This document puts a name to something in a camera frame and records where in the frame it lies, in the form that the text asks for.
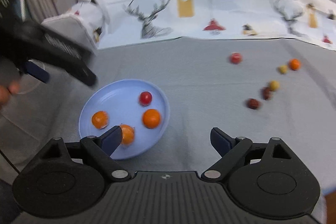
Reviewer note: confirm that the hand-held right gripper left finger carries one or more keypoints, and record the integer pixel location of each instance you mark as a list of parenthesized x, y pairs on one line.
[(112, 142)]

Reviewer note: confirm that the white deer print cloth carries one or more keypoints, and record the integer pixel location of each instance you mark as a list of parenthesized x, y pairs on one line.
[(210, 8)]

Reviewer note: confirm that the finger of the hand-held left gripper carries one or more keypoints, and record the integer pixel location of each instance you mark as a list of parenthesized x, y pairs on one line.
[(84, 74), (38, 72)]

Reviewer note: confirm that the person's left hand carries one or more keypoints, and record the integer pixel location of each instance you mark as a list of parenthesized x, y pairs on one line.
[(4, 96)]

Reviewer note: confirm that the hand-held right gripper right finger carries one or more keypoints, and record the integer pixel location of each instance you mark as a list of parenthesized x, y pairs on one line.
[(221, 142)]

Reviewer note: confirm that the dark red fruit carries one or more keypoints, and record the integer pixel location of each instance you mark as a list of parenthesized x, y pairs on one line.
[(266, 93), (253, 103)]

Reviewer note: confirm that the grey bed sheet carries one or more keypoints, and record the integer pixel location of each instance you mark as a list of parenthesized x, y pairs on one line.
[(199, 77)]

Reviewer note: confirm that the small yellow fruit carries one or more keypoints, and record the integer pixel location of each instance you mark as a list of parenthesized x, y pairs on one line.
[(274, 85), (283, 69)]

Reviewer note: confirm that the red cherry tomato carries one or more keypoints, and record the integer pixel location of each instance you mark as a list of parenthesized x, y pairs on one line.
[(145, 98), (235, 58)]

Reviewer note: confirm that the orange tangerine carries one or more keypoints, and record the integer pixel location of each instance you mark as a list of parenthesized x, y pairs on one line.
[(99, 119), (128, 134), (294, 64), (151, 118)]

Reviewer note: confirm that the light blue plate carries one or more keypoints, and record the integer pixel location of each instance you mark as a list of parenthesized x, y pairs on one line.
[(123, 98)]

